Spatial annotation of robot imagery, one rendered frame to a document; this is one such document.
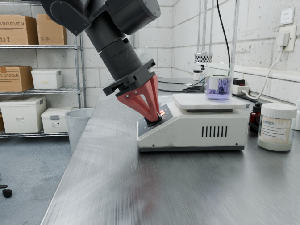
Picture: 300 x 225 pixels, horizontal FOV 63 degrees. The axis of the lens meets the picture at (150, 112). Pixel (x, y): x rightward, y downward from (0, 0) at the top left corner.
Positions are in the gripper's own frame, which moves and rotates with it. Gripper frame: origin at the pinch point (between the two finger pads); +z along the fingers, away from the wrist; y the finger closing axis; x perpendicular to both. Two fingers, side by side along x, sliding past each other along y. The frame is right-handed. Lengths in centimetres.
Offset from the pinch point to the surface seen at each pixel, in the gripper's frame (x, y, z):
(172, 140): -2.4, -2.6, 4.8
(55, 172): 153, 72, 36
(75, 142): 140, 94, 25
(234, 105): -13.1, 3.7, 4.7
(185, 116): -5.8, -0.3, 2.2
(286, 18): -26, 65, 4
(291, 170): -18.2, -2.4, 15.5
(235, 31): -11, 55, -1
